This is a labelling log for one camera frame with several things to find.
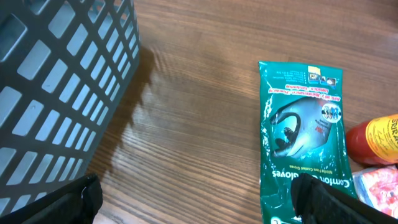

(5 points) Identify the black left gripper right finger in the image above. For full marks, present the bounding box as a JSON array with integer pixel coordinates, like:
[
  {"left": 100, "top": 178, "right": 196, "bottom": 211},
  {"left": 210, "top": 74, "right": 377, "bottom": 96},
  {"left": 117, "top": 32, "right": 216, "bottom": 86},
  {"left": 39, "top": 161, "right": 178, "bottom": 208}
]
[{"left": 290, "top": 173, "right": 397, "bottom": 224}]

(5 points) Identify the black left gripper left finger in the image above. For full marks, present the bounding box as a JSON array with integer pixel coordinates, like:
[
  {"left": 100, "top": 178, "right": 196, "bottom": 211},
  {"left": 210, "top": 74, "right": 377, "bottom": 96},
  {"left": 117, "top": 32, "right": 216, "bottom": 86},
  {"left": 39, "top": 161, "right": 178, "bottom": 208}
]
[{"left": 1, "top": 174, "right": 103, "bottom": 224}]

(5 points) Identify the small red tissue box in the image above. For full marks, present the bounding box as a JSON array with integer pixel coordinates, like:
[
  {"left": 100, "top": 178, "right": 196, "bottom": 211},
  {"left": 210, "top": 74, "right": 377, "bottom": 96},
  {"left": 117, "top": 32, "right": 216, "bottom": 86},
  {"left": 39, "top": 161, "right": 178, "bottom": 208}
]
[{"left": 353, "top": 165, "right": 397, "bottom": 218}]

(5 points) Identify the green 3M gloves packet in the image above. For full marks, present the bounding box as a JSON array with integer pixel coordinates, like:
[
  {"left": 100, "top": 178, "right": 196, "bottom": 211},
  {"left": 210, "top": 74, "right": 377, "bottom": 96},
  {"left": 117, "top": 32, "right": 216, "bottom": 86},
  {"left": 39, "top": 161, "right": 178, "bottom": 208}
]
[{"left": 258, "top": 61, "right": 357, "bottom": 223}]

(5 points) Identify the yellow red sauce bottle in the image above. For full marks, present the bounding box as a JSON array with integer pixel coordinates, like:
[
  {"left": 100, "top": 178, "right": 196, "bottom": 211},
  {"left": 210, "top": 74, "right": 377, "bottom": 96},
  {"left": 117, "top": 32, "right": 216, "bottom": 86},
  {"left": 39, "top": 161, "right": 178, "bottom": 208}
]
[{"left": 346, "top": 114, "right": 397, "bottom": 166}]

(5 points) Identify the grey plastic mesh basket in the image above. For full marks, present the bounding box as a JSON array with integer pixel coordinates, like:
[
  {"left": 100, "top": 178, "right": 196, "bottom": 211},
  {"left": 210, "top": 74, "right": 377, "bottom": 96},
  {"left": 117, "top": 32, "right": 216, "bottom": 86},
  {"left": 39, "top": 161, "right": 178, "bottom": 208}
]
[{"left": 1, "top": 0, "right": 141, "bottom": 215}]

